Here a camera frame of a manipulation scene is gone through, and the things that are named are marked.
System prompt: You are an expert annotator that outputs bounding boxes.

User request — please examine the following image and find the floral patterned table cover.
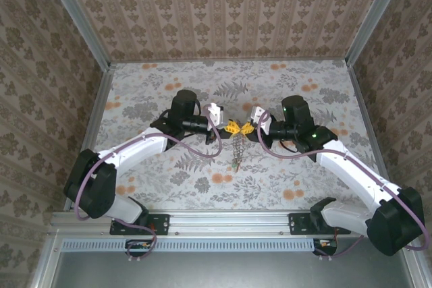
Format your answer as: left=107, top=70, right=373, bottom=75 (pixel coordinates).
left=96, top=59, right=392, bottom=211

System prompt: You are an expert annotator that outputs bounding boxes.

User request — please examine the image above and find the grey metal sheet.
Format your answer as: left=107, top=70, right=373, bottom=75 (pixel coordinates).
left=50, top=251, right=418, bottom=288

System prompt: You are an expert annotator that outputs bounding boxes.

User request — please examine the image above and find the black connector box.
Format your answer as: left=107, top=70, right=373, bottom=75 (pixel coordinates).
left=124, top=239, right=157, bottom=258
left=312, top=237, right=339, bottom=257

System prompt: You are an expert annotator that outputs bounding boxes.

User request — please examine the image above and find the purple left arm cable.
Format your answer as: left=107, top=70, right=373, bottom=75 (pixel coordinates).
left=74, top=105, right=224, bottom=264

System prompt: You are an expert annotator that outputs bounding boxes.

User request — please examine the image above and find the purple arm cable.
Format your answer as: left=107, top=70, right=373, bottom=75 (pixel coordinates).
left=256, top=112, right=426, bottom=262
left=74, top=105, right=224, bottom=264

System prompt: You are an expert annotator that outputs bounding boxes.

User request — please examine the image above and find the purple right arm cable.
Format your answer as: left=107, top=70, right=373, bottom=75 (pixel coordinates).
left=256, top=112, right=426, bottom=262

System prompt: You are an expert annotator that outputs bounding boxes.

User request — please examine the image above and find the thin aluminium rail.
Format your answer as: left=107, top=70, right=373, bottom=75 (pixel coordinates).
left=109, top=58, right=348, bottom=65

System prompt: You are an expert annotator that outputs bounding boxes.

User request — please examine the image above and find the aluminium side rail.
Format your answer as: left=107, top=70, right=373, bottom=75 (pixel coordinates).
left=347, top=64, right=400, bottom=210
left=63, top=65, right=115, bottom=213

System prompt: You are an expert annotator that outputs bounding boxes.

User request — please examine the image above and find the aluminium mounting rail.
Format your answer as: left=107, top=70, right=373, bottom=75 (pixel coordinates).
left=50, top=209, right=415, bottom=236

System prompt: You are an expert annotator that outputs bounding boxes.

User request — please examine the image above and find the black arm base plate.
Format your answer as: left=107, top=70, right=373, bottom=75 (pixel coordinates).
left=109, top=212, right=170, bottom=236
left=288, top=212, right=352, bottom=236

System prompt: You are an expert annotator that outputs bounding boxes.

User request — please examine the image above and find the white slotted cable duct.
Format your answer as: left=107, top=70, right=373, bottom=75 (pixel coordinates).
left=61, top=237, right=321, bottom=253

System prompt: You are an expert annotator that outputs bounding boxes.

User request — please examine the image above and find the aluminium frame post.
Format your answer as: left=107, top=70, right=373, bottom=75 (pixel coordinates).
left=346, top=0, right=411, bottom=68
left=39, top=0, right=112, bottom=70

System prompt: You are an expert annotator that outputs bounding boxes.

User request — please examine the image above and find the aluminium frame bar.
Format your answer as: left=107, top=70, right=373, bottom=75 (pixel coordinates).
left=400, top=233, right=431, bottom=288
left=32, top=232, right=65, bottom=288

